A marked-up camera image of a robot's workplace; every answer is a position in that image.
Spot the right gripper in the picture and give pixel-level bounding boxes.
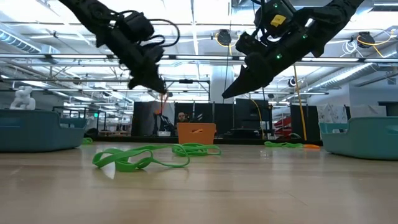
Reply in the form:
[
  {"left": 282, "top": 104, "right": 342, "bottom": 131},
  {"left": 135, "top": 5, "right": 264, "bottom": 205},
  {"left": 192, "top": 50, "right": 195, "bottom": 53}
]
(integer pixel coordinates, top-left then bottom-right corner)
[{"left": 221, "top": 18, "right": 315, "bottom": 100}]

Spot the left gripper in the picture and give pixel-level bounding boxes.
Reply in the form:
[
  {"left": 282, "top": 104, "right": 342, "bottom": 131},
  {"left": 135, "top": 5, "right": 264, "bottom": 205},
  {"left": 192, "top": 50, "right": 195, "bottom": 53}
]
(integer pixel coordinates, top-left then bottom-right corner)
[{"left": 104, "top": 29, "right": 169, "bottom": 95}]

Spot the teal plastic basket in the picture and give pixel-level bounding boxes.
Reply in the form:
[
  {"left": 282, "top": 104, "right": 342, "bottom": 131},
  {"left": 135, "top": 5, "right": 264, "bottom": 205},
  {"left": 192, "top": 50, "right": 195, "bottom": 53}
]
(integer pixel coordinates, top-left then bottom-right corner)
[{"left": 319, "top": 116, "right": 398, "bottom": 161}]

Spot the black partition panel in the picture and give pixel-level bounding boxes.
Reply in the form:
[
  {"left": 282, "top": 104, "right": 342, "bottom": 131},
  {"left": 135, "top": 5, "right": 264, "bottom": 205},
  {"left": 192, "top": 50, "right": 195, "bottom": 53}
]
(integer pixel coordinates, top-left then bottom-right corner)
[
  {"left": 174, "top": 103, "right": 194, "bottom": 124},
  {"left": 132, "top": 101, "right": 147, "bottom": 137},
  {"left": 214, "top": 104, "right": 234, "bottom": 134},
  {"left": 194, "top": 103, "right": 215, "bottom": 124},
  {"left": 290, "top": 105, "right": 321, "bottom": 141}
]

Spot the red rack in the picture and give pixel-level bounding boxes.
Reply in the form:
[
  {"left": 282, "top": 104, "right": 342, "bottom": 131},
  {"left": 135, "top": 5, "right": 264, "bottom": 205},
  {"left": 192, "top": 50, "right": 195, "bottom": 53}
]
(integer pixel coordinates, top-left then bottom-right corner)
[{"left": 273, "top": 116, "right": 293, "bottom": 138}]

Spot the orange plastic basket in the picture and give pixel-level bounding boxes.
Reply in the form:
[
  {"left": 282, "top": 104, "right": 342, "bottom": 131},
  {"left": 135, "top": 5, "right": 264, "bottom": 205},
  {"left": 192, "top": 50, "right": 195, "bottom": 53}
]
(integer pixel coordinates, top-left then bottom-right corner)
[{"left": 176, "top": 122, "right": 217, "bottom": 146}]

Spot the white patterned fabric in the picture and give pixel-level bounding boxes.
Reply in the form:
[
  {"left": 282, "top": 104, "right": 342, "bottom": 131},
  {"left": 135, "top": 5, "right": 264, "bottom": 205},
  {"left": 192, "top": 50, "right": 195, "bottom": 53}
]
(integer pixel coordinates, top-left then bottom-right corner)
[{"left": 317, "top": 104, "right": 349, "bottom": 124}]

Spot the blue plastic basket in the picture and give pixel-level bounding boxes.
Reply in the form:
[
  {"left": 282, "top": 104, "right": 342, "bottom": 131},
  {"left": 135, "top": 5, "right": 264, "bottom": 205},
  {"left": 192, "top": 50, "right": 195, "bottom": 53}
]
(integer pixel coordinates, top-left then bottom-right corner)
[{"left": 0, "top": 108, "right": 88, "bottom": 153}]

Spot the white humanoid figure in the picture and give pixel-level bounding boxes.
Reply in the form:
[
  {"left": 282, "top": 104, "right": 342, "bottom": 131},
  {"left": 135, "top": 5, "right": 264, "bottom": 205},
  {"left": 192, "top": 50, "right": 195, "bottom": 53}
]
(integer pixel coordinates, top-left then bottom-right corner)
[{"left": 9, "top": 86, "right": 37, "bottom": 111}]

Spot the thin black cable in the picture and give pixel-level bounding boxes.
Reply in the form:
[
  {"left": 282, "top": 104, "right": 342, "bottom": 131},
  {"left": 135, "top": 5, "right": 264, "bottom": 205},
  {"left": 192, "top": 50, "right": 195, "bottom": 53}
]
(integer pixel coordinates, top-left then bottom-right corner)
[{"left": 222, "top": 0, "right": 233, "bottom": 105}]

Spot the yellow extension cord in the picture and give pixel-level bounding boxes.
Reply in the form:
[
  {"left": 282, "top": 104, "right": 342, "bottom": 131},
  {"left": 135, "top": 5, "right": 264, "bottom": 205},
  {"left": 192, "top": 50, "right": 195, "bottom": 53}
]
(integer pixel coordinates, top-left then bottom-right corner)
[{"left": 251, "top": 98, "right": 266, "bottom": 141}]

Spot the black camera rig frame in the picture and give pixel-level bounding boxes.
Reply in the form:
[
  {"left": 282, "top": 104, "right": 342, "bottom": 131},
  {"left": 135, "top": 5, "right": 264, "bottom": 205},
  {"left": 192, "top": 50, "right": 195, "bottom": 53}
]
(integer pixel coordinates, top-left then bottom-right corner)
[{"left": 160, "top": 78, "right": 211, "bottom": 138}]

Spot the yellow power cable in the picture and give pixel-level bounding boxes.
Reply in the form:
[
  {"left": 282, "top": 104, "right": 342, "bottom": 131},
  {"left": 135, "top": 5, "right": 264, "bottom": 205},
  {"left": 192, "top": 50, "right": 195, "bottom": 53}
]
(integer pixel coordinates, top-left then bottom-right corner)
[{"left": 292, "top": 64, "right": 308, "bottom": 141}]

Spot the black aluminium table frame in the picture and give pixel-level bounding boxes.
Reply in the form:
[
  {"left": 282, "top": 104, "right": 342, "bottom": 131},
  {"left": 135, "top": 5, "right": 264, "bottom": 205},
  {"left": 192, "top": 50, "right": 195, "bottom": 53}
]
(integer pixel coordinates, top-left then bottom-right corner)
[{"left": 82, "top": 136, "right": 324, "bottom": 146}]

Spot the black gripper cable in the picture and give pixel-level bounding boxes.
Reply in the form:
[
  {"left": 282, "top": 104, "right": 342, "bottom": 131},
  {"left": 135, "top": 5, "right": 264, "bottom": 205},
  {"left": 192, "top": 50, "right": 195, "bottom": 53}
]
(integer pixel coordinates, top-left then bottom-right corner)
[{"left": 119, "top": 11, "right": 181, "bottom": 49}]

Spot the yellow cable tag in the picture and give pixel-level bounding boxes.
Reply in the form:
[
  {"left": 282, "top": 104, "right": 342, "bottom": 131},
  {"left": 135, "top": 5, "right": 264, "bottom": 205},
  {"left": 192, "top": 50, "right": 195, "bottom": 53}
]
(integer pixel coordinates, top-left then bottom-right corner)
[{"left": 269, "top": 14, "right": 287, "bottom": 28}]

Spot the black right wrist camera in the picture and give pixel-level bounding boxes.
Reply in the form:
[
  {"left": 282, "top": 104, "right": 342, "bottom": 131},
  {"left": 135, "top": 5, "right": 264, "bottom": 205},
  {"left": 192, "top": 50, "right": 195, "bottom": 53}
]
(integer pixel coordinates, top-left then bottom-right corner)
[{"left": 253, "top": 0, "right": 298, "bottom": 39}]

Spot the silver air duct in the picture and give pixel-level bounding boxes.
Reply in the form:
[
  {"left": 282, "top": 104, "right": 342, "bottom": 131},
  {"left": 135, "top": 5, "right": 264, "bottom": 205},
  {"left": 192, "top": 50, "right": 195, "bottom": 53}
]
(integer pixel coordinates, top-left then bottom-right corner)
[
  {"left": 0, "top": 30, "right": 43, "bottom": 54},
  {"left": 306, "top": 62, "right": 398, "bottom": 91}
]

